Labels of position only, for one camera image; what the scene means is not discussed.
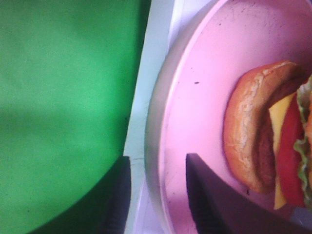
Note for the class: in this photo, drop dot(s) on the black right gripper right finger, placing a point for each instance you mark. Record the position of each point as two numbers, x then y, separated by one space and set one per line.
217 208

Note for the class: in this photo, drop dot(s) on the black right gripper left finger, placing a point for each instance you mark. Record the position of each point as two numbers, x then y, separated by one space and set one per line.
103 210

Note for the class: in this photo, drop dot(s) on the white microwave oven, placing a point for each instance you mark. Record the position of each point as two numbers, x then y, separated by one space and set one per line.
146 97

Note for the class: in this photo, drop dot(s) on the toy burger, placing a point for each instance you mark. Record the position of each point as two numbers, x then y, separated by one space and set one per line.
267 133

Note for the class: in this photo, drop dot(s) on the pink round plate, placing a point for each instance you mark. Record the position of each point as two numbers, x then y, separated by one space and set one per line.
224 40

